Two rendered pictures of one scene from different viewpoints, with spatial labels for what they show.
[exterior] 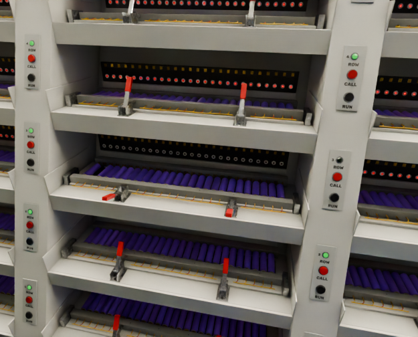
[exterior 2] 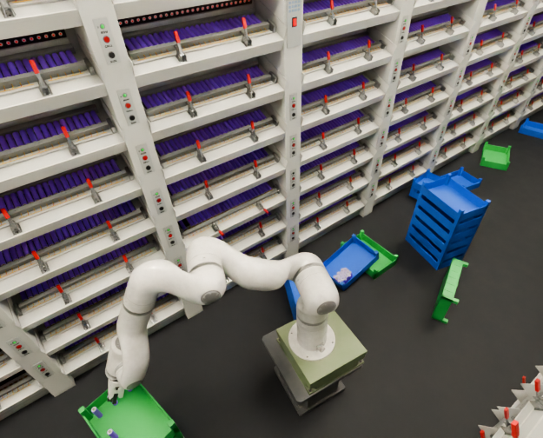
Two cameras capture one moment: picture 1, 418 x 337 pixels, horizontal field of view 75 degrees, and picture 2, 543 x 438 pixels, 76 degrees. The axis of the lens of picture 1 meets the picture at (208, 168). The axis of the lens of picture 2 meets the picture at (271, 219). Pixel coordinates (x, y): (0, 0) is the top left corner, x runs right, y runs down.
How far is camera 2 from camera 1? 140 cm
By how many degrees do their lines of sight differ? 51
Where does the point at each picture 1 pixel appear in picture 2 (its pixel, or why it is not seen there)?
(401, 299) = (311, 198)
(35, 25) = (155, 184)
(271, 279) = (273, 217)
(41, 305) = not seen: hidden behind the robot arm
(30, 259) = not seen: hidden behind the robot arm
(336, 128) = (290, 163)
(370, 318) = (305, 210)
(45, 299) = not seen: hidden behind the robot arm
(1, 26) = (131, 194)
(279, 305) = (280, 225)
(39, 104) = (168, 216)
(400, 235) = (310, 183)
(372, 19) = (296, 123)
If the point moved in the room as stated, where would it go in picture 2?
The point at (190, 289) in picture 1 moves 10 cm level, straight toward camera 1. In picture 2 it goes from (250, 240) to (262, 248)
